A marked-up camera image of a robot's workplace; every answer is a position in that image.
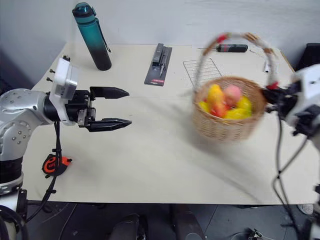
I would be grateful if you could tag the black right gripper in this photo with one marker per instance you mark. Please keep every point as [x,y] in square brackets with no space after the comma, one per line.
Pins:
[287,96]

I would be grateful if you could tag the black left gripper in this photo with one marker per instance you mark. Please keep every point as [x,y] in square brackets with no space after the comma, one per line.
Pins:
[77,105]

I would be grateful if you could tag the yellow lemon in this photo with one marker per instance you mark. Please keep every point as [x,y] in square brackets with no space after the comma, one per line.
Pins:
[245,103]

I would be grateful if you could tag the small white marker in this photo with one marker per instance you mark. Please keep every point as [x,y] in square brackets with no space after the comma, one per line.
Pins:
[267,67]

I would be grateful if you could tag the yellow banana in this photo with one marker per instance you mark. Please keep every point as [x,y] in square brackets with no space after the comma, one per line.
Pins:
[237,114]

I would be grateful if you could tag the pink peach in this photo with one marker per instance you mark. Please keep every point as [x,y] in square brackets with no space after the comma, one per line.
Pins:
[233,93]

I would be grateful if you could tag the orange red fruit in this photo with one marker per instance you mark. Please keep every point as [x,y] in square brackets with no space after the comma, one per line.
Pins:
[219,110]

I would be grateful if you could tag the orange yellow mango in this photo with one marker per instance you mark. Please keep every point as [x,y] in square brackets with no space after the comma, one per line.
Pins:
[215,95]

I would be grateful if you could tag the black red cylinder tool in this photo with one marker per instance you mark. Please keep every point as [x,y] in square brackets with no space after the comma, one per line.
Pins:
[232,48]

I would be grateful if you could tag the small yellow fruit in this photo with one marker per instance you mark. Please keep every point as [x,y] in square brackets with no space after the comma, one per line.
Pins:
[203,106]

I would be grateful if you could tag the teal black water bottle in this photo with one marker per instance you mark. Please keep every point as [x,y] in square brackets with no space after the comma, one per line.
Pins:
[93,37]

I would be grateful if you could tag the orange black tape measure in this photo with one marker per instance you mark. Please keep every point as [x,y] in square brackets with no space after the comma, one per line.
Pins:
[50,165]

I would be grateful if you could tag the dark rounded shape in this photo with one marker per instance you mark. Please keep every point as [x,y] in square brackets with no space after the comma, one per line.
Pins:
[127,227]

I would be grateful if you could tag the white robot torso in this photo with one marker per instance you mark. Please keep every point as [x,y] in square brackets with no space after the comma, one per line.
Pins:
[10,220]

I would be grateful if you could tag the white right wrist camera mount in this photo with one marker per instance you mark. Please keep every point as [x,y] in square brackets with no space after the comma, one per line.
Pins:
[308,85]

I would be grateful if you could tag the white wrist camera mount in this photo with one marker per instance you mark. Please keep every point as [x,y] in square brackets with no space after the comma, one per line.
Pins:
[65,75]
[308,85]

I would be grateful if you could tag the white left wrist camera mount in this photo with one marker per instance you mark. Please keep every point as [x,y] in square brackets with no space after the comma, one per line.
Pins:
[65,75]

